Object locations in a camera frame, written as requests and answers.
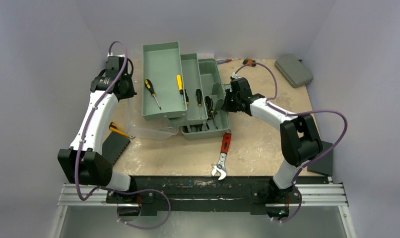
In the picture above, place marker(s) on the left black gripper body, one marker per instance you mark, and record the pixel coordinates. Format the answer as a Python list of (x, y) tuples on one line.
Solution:
[(130, 91)]

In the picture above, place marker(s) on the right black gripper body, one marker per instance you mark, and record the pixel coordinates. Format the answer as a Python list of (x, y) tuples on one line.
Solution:
[(231, 102)]

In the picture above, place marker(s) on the black yellow phillips screwdriver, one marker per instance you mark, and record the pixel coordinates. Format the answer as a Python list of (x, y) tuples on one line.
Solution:
[(150, 88)]

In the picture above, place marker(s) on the green plastic tool box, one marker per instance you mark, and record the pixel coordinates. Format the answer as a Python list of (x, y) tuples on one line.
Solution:
[(161, 63)]

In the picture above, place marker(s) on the yellow handle screwdriver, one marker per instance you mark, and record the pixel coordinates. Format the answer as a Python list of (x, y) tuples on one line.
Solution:
[(180, 87)]

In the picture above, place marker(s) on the blue red screwdriver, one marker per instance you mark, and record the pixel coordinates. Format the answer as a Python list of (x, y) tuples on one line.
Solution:
[(186, 97)]

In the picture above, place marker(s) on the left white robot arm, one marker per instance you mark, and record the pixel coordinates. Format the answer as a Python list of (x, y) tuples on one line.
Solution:
[(90, 158)]

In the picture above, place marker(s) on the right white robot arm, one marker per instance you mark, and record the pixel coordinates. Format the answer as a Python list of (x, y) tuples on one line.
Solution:
[(300, 140)]

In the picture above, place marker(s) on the red adjustable wrench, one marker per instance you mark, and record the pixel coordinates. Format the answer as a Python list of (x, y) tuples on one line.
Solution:
[(219, 167)]

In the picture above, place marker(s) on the orange black hex key set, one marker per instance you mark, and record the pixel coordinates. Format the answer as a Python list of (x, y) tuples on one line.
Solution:
[(249, 62)]

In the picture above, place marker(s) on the clear small parts box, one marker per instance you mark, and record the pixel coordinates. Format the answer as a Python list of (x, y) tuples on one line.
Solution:
[(206, 56)]

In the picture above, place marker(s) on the grey green case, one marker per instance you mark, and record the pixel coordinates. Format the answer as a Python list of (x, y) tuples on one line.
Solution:
[(292, 69)]

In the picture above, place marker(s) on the black block right edge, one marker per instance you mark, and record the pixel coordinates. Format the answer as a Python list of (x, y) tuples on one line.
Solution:
[(324, 166)]

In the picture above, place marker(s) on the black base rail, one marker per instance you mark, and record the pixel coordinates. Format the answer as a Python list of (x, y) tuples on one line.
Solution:
[(251, 194)]

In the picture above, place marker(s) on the aluminium frame rail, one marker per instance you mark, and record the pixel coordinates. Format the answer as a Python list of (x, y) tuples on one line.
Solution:
[(325, 195)]

